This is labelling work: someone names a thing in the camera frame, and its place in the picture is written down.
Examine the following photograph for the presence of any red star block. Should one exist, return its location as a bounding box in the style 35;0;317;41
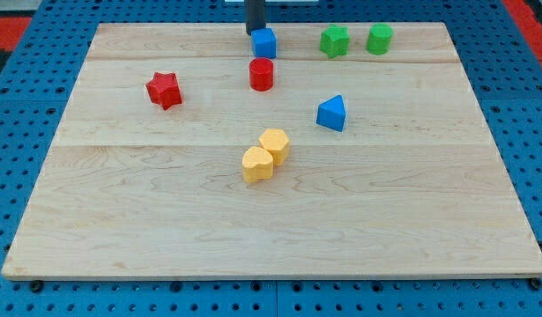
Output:
145;72;182;111

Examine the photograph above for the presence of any blue triangular prism block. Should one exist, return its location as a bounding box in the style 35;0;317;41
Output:
316;95;346;132

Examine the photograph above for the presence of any green cylinder block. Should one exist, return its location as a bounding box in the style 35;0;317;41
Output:
366;23;394;55

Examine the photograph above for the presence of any red cylinder block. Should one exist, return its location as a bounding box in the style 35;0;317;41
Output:
249;57;274;92

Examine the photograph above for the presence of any blue perforated base panel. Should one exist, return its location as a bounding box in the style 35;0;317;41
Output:
0;1;542;316

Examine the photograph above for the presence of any green star block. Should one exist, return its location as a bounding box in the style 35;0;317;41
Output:
319;24;350;59

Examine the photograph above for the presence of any light wooden board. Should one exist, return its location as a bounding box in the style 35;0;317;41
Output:
2;23;542;281

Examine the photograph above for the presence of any blue cube block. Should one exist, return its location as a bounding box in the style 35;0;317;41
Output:
251;28;277;59

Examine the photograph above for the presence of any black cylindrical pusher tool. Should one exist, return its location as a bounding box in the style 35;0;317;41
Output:
244;0;266;35

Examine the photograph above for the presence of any yellow hexagon block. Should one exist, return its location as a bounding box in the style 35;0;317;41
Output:
258;129;290;166

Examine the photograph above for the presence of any yellow heart block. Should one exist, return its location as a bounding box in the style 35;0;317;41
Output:
241;146;274;183

